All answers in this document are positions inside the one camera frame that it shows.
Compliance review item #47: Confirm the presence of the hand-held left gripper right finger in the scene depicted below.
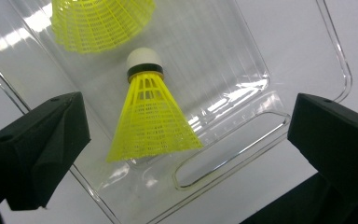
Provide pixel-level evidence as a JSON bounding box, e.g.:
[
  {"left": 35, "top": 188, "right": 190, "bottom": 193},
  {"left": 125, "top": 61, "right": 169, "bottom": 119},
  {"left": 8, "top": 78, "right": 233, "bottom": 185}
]
[{"left": 287, "top": 91, "right": 358, "bottom": 200}]

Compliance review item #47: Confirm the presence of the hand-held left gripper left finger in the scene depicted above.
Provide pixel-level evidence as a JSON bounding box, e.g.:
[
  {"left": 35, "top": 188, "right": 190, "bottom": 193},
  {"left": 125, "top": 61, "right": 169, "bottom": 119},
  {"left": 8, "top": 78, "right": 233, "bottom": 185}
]
[{"left": 0, "top": 91, "right": 91, "bottom": 211}]

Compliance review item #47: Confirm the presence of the yellow plastic shuttlecock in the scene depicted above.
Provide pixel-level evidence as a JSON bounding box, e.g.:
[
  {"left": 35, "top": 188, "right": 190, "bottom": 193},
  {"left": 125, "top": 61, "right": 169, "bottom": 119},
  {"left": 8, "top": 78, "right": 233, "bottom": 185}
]
[
  {"left": 105, "top": 47, "right": 204, "bottom": 163},
  {"left": 50, "top": 0, "right": 157, "bottom": 54}
]

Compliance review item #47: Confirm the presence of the clear plastic box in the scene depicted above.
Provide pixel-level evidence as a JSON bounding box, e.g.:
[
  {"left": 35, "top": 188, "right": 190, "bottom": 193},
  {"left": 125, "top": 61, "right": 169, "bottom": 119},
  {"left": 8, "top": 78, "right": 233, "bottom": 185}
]
[{"left": 0, "top": 0, "right": 353, "bottom": 224}]

